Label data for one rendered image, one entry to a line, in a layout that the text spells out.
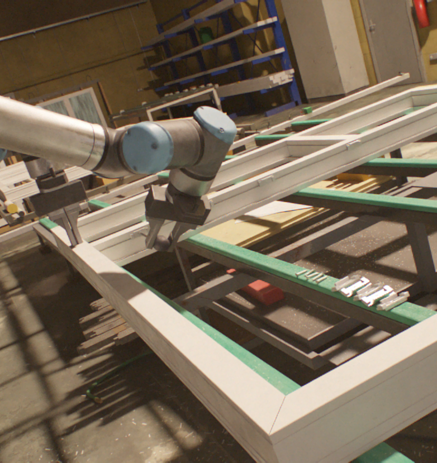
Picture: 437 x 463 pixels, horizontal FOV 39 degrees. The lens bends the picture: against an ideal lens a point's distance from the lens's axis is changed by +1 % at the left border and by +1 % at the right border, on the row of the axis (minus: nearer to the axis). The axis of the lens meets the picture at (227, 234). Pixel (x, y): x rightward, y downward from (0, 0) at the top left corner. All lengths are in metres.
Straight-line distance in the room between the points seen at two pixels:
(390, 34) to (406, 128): 8.58
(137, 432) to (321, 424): 2.01
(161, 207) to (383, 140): 0.82
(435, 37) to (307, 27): 2.41
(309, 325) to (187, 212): 0.50
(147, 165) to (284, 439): 0.64
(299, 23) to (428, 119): 9.50
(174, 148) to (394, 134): 0.94
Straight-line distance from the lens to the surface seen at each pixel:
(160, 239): 1.37
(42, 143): 1.13
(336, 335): 1.53
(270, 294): 1.73
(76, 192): 1.60
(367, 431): 0.65
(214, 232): 2.44
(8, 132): 1.11
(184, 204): 1.24
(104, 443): 2.63
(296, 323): 1.59
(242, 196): 1.65
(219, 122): 1.19
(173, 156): 1.11
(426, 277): 1.63
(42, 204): 1.59
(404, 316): 0.88
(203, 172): 1.22
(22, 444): 2.93
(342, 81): 10.80
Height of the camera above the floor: 1.26
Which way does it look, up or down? 15 degrees down
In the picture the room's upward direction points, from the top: 18 degrees counter-clockwise
